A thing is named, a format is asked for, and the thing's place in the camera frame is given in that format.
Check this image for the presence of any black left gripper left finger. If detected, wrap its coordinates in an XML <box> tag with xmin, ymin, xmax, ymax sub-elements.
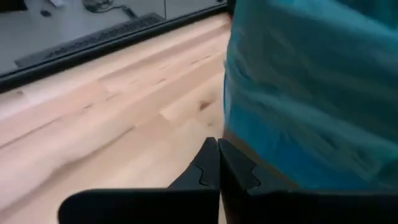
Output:
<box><xmin>57</xmin><ymin>136</ymin><xmax>221</xmax><ymax>224</ymax></box>

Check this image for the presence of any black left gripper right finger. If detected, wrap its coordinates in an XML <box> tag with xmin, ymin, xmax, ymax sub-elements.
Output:
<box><xmin>218</xmin><ymin>139</ymin><xmax>398</xmax><ymax>224</ymax></box>

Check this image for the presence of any teal plastic trash bag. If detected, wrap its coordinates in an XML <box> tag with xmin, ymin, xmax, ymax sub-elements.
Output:
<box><xmin>223</xmin><ymin>0</ymin><xmax>398</xmax><ymax>191</ymax></box>

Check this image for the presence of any black keyboard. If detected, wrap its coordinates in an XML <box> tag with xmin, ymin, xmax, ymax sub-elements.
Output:
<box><xmin>14</xmin><ymin>12</ymin><xmax>166</xmax><ymax>68</ymax></box>

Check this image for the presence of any black power strip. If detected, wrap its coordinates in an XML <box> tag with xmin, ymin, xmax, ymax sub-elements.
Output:
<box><xmin>121</xmin><ymin>5</ymin><xmax>138</xmax><ymax>19</ymax></box>

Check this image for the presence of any black aluminium table frame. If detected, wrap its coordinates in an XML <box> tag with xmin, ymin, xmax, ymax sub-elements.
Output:
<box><xmin>0</xmin><ymin>2</ymin><xmax>236</xmax><ymax>94</ymax></box>

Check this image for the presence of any black cable bundle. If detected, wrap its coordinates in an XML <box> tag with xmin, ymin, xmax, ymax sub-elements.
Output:
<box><xmin>81</xmin><ymin>0</ymin><xmax>125</xmax><ymax>13</ymax></box>

